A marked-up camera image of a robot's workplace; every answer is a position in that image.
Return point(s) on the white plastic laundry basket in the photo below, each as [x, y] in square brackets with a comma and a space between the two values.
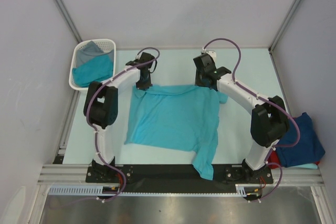
[106, 45]

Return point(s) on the red folded shirt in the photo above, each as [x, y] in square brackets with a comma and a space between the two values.
[273, 158]

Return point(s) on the teal shirt in basket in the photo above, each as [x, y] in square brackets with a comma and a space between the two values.
[97, 69]

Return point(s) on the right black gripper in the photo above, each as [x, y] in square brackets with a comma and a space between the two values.
[198, 81]

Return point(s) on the white slotted cable duct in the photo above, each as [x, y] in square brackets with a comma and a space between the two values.
[109, 191]

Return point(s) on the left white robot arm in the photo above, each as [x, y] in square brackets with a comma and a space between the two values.
[102, 104]

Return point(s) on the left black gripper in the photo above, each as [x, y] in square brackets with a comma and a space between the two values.
[142, 86]

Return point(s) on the grey shirt in basket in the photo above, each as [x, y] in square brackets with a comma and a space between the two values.
[88, 52]

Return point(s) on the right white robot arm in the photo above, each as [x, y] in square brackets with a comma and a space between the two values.
[268, 120]

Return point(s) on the light teal polo shirt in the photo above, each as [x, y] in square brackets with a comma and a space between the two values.
[183, 118]

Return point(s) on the aluminium frame rail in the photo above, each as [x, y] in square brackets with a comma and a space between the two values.
[66, 174]

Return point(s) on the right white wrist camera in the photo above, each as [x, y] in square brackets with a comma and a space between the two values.
[212, 53]

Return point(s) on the navy blue folded shirt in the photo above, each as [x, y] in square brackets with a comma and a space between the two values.
[307, 150]

